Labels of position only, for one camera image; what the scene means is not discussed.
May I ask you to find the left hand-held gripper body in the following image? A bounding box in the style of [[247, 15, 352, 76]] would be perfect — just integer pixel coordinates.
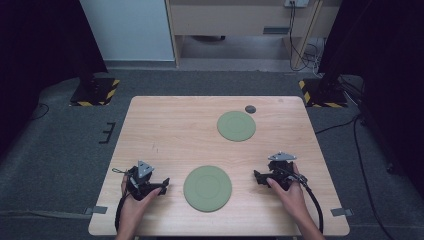
[[125, 160, 156, 202]]

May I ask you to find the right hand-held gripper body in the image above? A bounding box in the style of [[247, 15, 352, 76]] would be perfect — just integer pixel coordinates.
[[267, 151, 298, 192]]

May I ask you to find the green round plate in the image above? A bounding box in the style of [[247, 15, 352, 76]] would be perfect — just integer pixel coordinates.
[[216, 110, 257, 143], [183, 165, 233, 213]]

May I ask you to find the person's left hand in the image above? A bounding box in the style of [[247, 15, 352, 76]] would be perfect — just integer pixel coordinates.
[[116, 174, 163, 232]]

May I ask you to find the person's right hand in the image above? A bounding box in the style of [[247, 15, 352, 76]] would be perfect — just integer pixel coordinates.
[[266, 162, 311, 222]]

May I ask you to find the black stand with striped base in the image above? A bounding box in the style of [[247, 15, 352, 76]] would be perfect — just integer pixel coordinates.
[[69, 63, 121, 108], [298, 71, 349, 109]]

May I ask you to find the grey desk label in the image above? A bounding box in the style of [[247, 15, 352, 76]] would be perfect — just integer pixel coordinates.
[[262, 26, 291, 36]]

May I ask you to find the black curtain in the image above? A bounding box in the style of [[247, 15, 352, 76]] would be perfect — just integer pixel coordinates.
[[318, 0, 424, 199], [0, 0, 109, 153]]

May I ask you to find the light wooden desk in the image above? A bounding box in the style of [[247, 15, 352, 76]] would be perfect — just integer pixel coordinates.
[[165, 0, 344, 70]]

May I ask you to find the grey power strip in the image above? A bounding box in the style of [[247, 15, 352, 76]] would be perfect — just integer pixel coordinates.
[[284, 0, 310, 9]]

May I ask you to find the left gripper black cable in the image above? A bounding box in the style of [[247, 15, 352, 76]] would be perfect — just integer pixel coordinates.
[[114, 191, 132, 233]]

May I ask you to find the long black floor cable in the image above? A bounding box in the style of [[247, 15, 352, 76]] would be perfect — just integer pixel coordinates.
[[314, 112, 396, 240]]

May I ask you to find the short black floor cable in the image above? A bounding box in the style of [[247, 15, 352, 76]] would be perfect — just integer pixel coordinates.
[[29, 102, 51, 122]]

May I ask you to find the black power strip cable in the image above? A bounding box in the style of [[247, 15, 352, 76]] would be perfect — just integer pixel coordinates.
[[288, 1, 323, 72]]

